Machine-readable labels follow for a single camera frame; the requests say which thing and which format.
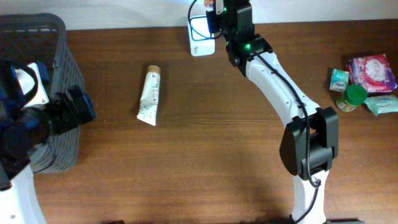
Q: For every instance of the dark grey plastic basket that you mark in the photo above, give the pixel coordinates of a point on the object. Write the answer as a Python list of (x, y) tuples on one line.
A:
[(42, 37)]

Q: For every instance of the green lid jar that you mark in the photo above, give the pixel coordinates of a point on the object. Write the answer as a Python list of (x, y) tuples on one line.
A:
[(352, 97)]

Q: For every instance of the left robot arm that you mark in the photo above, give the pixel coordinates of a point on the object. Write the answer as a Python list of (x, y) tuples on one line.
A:
[(30, 117)]

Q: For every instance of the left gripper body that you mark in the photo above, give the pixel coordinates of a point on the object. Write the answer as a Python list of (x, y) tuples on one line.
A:
[(63, 112)]

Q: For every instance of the teal tissue packet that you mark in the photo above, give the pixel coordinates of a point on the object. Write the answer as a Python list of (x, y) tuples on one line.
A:
[(339, 80)]

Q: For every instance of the red purple snack bag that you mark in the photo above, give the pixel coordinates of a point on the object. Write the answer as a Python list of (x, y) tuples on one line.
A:
[(373, 73)]

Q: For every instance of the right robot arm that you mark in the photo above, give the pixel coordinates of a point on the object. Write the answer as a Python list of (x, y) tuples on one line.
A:
[(310, 139)]

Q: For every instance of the orange tissue packet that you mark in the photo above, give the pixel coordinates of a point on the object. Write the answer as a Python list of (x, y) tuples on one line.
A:
[(209, 3)]

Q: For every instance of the white bamboo print tube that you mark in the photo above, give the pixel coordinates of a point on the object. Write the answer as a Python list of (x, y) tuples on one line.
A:
[(150, 96)]

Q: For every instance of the mint toilet tissue pack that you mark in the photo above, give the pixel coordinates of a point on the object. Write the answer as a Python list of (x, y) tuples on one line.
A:
[(382, 104)]

